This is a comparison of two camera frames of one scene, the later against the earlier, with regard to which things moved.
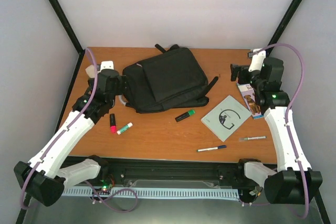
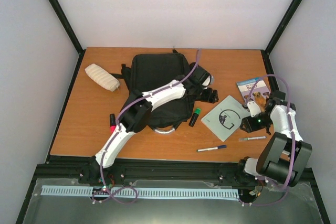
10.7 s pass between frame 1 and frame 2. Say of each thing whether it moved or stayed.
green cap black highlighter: moved
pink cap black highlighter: stayed
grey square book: stayed
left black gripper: moved
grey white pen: stayed
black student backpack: moved
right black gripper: moved
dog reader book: stayed
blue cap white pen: stayed
